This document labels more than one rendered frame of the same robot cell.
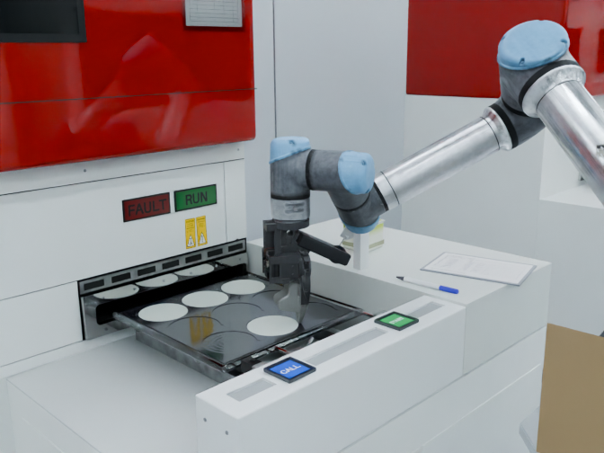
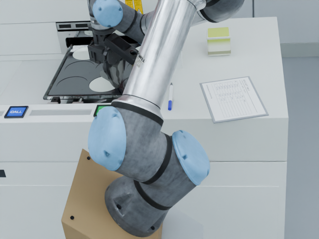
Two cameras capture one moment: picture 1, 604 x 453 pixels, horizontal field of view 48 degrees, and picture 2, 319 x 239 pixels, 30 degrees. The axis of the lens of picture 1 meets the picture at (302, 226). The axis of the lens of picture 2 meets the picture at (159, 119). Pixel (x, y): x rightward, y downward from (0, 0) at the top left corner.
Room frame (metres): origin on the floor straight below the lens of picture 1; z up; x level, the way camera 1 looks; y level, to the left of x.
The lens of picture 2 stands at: (0.44, -1.38, 1.84)
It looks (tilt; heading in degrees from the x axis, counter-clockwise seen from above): 34 degrees down; 55
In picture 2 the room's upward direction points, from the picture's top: 6 degrees counter-clockwise
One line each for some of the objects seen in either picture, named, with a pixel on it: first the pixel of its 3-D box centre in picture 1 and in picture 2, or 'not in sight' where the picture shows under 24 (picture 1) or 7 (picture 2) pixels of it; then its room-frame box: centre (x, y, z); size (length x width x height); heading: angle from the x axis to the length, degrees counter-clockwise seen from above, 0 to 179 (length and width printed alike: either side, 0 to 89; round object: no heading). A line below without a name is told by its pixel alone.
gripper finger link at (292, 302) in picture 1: (291, 304); (107, 76); (1.24, 0.02, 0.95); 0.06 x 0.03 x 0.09; 104
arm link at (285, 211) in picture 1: (290, 208); (102, 20); (1.25, 0.02, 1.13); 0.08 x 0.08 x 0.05
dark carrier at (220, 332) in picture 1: (236, 312); (110, 68); (1.32, 0.14, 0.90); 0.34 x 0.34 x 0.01; 45
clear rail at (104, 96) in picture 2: (298, 337); (100, 96); (1.19, 0.01, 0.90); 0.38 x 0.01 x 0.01; 135
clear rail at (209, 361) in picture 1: (164, 339); (59, 69); (1.19, 0.26, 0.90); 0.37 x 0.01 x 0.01; 45
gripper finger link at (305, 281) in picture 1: (303, 281); (109, 65); (1.24, 0.00, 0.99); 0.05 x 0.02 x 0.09; 14
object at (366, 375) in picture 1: (349, 384); (66, 132); (1.02, -0.08, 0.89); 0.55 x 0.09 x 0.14; 135
